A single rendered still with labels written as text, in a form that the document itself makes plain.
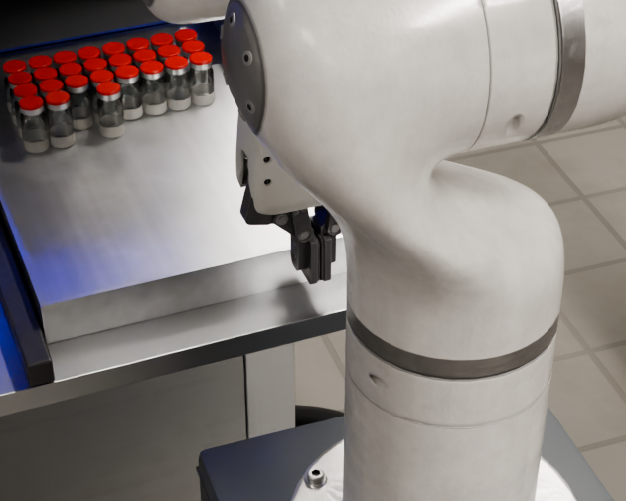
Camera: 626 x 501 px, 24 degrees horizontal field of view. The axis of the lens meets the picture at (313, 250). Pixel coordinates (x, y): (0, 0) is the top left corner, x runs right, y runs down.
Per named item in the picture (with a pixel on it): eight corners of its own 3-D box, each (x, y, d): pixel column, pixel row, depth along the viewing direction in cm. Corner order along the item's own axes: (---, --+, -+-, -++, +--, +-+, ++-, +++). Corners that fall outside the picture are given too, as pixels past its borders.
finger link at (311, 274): (304, 186, 105) (304, 259, 109) (262, 196, 104) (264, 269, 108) (320, 210, 102) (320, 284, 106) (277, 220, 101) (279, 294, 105)
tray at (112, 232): (-40, 114, 130) (-46, 80, 128) (234, 62, 137) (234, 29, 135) (46, 344, 105) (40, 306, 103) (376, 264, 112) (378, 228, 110)
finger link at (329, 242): (347, 177, 106) (346, 250, 110) (306, 186, 105) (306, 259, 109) (364, 200, 103) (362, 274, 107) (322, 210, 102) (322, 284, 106)
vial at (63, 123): (47, 138, 126) (41, 92, 124) (72, 133, 127) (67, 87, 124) (53, 151, 125) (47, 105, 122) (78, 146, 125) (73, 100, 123)
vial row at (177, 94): (16, 130, 127) (9, 85, 125) (210, 92, 133) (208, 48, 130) (21, 143, 126) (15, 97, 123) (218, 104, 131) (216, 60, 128)
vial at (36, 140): (22, 143, 126) (15, 97, 123) (47, 138, 126) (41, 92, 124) (27, 156, 124) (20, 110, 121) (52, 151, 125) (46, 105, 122)
